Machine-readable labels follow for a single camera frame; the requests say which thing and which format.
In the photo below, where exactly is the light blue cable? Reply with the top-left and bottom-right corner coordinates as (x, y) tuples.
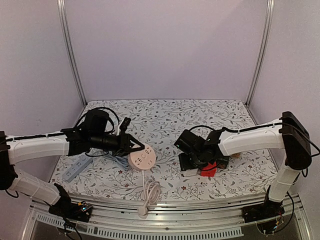
(108, 153), (133, 172)

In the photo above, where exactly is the red cube socket adapter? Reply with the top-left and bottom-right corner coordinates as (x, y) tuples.
(200, 162), (217, 177)

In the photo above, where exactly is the pink round socket base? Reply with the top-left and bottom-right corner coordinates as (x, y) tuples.
(128, 146), (157, 171)

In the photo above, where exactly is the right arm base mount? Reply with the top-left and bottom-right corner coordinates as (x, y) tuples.
(241, 186), (285, 223)

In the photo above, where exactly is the pink round plug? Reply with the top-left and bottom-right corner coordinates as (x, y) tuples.
(137, 205), (148, 219)

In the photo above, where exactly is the white cartoon cube adapter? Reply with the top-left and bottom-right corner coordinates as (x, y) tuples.
(182, 169), (198, 177)

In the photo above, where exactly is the grey-blue power strip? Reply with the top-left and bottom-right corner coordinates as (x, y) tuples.
(62, 155), (93, 183)

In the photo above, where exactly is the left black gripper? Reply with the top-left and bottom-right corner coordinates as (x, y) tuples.
(90, 130), (145, 157)

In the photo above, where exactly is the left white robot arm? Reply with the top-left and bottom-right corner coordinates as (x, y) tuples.
(0, 107), (145, 217)

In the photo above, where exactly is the aluminium front rail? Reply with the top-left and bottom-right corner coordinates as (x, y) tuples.
(22, 193), (315, 240)

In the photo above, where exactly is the dark green cube adapter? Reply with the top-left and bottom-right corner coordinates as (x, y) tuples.
(216, 158), (229, 170)

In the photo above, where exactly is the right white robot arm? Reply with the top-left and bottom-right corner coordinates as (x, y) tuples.
(174, 111), (313, 218)

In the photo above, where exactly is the beige cube socket adapter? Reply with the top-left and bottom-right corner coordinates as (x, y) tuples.
(230, 152), (242, 159)

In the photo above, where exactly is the right aluminium frame post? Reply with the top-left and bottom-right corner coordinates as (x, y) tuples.
(245, 0), (275, 108)

